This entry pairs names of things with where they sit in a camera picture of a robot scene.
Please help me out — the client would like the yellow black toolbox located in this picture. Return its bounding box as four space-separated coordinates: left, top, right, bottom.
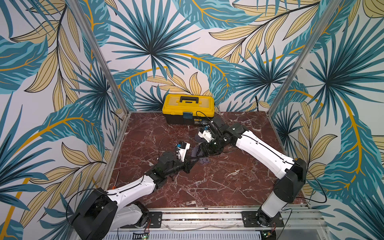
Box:
162 94 215 125

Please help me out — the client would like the orange handled screwdriver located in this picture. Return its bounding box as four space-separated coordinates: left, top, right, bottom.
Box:
109 171 120 190

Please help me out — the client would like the aluminium front rail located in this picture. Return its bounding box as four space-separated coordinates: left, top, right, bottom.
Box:
118 205 327 231

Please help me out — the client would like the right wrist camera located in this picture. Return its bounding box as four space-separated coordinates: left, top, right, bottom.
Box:
199 127 215 143

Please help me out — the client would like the white perforated vent panel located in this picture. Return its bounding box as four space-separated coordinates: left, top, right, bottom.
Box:
104 231 262 240

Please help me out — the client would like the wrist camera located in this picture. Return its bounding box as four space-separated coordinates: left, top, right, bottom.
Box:
176 141 190 162
199 127 215 143

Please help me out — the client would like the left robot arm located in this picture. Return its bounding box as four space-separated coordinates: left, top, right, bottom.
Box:
66 152 199 240

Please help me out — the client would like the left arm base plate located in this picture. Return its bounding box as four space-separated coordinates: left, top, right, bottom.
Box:
134 212 163 229

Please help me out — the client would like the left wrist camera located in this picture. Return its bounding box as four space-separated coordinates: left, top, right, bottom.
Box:
176 141 190 162

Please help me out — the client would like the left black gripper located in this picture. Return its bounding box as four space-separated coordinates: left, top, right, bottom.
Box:
165 155 199 177

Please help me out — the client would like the right aluminium frame post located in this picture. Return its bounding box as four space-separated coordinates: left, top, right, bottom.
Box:
268 0 342 117

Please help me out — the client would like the lavender stand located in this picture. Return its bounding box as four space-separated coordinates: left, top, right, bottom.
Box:
191 146 211 165
195 132 206 143

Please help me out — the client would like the left aluminium frame post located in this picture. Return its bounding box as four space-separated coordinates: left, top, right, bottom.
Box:
68 0 129 116

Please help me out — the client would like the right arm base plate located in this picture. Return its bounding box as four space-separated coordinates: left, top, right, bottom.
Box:
241 211 284 228

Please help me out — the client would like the aluminium frame post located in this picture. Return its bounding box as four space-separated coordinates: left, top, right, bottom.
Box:
68 0 129 116
268 0 342 117

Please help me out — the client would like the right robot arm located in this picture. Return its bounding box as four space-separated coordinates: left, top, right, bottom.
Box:
196 116 307 227

